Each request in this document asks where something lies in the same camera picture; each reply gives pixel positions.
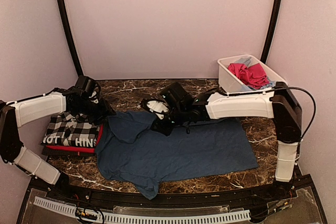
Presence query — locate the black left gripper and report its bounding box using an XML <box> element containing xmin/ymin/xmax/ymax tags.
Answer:
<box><xmin>74</xmin><ymin>97</ymin><xmax>116</xmax><ymax>125</ymax></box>

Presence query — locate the black white plaid shirt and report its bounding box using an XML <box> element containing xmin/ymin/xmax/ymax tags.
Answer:
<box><xmin>41</xmin><ymin>112</ymin><xmax>103</xmax><ymax>148</ymax></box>

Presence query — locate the blue garment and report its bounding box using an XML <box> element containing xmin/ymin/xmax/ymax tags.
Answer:
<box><xmin>95</xmin><ymin>111</ymin><xmax>258</xmax><ymax>199</ymax></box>

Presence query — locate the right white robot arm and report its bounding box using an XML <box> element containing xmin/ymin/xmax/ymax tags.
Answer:
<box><xmin>141</xmin><ymin>82</ymin><xmax>317</xmax><ymax>200</ymax></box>

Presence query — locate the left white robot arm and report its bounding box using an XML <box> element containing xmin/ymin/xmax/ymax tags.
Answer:
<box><xmin>1</xmin><ymin>88</ymin><xmax>115</xmax><ymax>201</ymax></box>

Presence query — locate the white plastic laundry bin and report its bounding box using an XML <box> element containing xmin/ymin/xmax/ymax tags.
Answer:
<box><xmin>217</xmin><ymin>55</ymin><xmax>288</xmax><ymax>93</ymax></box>

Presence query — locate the folded red t-shirt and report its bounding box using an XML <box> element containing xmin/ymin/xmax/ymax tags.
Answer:
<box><xmin>41</xmin><ymin>125</ymin><xmax>103</xmax><ymax>153</ymax></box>

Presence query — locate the pink garment in bin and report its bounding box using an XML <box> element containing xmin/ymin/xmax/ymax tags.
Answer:
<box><xmin>228</xmin><ymin>63</ymin><xmax>270</xmax><ymax>89</ymax></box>

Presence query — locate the light blue cloth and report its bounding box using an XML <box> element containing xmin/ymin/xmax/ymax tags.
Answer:
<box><xmin>232</xmin><ymin>57</ymin><xmax>276</xmax><ymax>90</ymax></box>

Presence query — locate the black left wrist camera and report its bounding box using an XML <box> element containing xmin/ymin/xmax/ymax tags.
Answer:
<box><xmin>73</xmin><ymin>75</ymin><xmax>100</xmax><ymax>98</ymax></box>

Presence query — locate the black front rail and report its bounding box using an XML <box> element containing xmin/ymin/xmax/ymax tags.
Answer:
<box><xmin>47</xmin><ymin>185</ymin><xmax>290</xmax><ymax>209</ymax></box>

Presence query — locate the white slotted cable duct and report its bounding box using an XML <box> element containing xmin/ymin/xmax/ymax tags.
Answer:
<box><xmin>33</xmin><ymin>196</ymin><xmax>251</xmax><ymax>223</ymax></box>

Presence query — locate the left black frame post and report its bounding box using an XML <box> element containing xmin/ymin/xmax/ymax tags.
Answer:
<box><xmin>57</xmin><ymin>0</ymin><xmax>83</xmax><ymax>76</ymax></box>

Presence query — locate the black frame post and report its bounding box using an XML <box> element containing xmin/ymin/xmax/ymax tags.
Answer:
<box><xmin>260</xmin><ymin>0</ymin><xmax>281</xmax><ymax>63</ymax></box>
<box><xmin>57</xmin><ymin>0</ymin><xmax>83</xmax><ymax>76</ymax></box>

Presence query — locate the right black frame post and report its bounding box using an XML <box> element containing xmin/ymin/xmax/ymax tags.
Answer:
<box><xmin>260</xmin><ymin>0</ymin><xmax>281</xmax><ymax>63</ymax></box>

